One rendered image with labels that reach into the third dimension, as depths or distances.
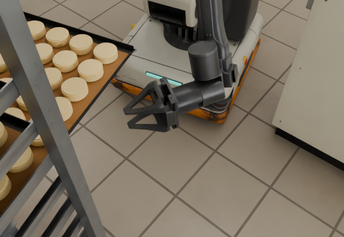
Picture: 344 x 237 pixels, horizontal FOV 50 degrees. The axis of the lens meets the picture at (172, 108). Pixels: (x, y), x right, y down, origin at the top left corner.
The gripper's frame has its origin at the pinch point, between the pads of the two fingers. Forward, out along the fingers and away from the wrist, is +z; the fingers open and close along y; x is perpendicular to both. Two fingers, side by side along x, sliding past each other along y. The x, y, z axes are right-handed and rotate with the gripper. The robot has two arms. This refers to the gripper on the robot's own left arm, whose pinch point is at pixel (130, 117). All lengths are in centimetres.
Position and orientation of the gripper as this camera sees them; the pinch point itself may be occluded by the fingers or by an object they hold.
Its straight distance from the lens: 74.3
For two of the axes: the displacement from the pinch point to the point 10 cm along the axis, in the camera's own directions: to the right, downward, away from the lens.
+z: -9.3, 3.3, -1.6
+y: 0.5, 5.5, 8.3
